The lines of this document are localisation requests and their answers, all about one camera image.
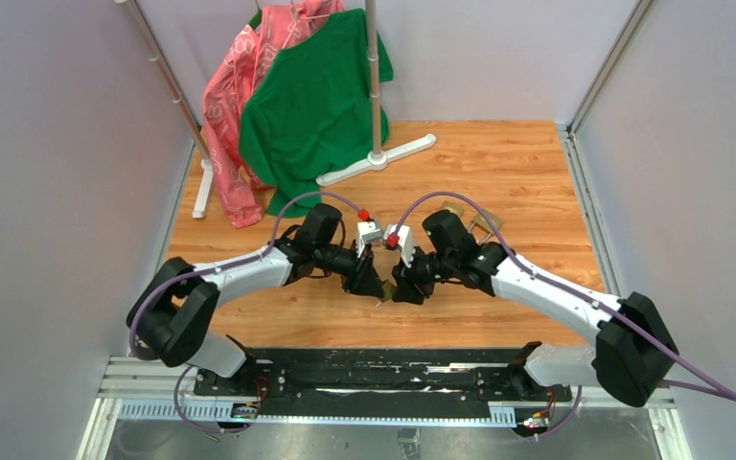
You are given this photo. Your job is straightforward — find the pink patterned garment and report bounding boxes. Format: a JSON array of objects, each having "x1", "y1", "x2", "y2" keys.
[{"x1": 202, "y1": 1, "x2": 344, "y2": 228}]

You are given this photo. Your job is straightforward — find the green t-shirt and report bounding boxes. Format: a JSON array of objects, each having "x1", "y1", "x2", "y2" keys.
[{"x1": 239, "y1": 9, "x2": 373, "y2": 218}]

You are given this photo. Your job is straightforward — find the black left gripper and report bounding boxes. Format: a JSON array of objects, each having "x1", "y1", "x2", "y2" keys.
[{"x1": 315, "y1": 240, "x2": 386, "y2": 299}]

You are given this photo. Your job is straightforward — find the white clothes rack stand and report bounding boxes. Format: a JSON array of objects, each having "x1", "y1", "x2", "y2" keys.
[{"x1": 118, "y1": 1, "x2": 436, "y2": 219}]

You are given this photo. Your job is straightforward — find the brass padlock with steel shackle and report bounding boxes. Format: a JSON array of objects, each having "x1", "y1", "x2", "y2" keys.
[{"x1": 467, "y1": 212, "x2": 503, "y2": 244}]

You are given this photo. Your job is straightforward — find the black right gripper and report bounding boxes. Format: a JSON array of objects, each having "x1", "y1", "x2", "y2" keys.
[{"x1": 392, "y1": 242, "x2": 457, "y2": 306}]

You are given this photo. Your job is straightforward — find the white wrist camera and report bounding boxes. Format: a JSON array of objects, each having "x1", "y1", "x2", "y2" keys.
[
  {"x1": 355, "y1": 220, "x2": 383, "y2": 257},
  {"x1": 383, "y1": 224, "x2": 415, "y2": 268}
]

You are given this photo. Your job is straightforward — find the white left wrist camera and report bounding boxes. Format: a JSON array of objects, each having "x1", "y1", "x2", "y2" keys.
[{"x1": 355, "y1": 220, "x2": 383, "y2": 257}]

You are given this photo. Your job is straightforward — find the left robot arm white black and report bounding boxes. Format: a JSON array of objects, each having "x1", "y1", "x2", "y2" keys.
[{"x1": 126, "y1": 203, "x2": 384, "y2": 396}]

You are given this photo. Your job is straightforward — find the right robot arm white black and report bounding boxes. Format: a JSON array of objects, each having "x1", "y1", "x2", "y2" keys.
[{"x1": 384, "y1": 210, "x2": 678, "y2": 407}]

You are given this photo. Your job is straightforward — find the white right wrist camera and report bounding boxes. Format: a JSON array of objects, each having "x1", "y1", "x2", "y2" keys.
[{"x1": 383, "y1": 224, "x2": 415, "y2": 268}]

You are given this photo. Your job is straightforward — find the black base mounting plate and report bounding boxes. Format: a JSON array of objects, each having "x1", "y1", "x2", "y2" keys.
[{"x1": 193, "y1": 345, "x2": 598, "y2": 427}]

